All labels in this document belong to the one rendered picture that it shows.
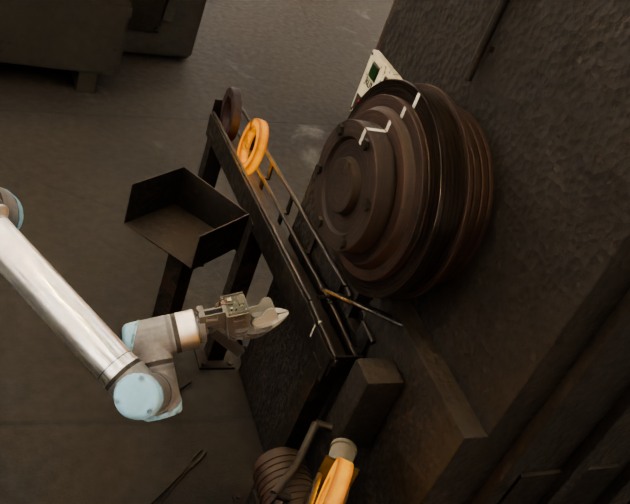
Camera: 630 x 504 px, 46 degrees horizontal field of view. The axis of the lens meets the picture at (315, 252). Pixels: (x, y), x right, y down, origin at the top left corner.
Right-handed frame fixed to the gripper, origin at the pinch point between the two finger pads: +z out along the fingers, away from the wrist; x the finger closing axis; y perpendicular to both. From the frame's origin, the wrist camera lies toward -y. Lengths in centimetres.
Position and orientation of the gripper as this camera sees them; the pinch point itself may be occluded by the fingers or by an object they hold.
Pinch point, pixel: (283, 315)
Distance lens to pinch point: 175.0
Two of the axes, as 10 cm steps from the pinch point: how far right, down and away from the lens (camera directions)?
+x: -3.0, -6.4, 7.1
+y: 0.2, -7.5, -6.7
